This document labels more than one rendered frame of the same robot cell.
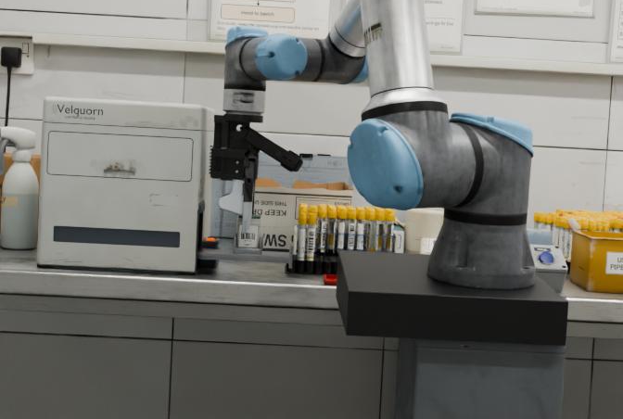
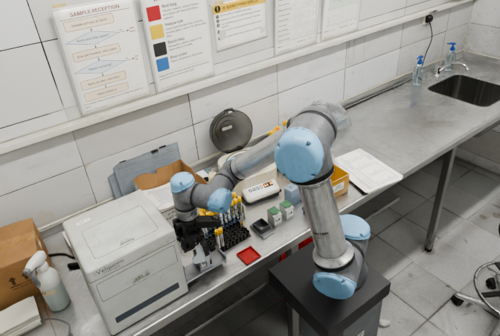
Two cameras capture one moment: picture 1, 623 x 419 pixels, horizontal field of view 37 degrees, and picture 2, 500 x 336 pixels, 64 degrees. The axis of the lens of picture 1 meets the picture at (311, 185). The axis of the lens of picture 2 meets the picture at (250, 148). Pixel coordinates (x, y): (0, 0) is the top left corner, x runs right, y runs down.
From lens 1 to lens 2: 1.22 m
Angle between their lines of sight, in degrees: 42
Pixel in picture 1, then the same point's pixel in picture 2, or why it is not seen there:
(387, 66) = (333, 248)
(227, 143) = (186, 233)
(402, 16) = (337, 225)
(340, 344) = not seen: hidden behind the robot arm
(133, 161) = (147, 270)
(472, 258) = not seen: hidden behind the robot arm
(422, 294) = (350, 314)
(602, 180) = (277, 106)
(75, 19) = not seen: outside the picture
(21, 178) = (51, 279)
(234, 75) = (184, 207)
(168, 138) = (161, 251)
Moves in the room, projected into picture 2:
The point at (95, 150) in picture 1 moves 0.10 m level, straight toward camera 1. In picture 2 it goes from (126, 277) to (144, 295)
